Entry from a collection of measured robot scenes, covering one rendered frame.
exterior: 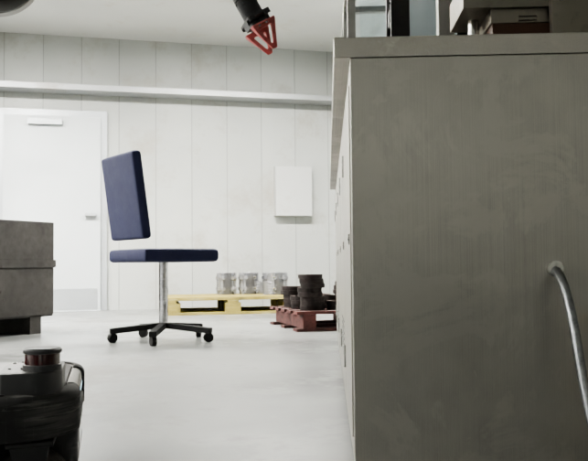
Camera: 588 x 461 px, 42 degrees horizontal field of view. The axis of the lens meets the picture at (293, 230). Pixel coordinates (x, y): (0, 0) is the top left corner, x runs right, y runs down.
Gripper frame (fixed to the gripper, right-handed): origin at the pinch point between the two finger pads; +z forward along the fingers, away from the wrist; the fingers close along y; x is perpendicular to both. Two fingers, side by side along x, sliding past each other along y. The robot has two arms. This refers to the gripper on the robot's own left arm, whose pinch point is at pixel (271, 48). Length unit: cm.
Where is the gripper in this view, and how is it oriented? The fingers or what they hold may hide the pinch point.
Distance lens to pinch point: 208.1
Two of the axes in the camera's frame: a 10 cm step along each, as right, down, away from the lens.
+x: -8.4, 4.9, -2.3
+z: 4.9, 8.7, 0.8
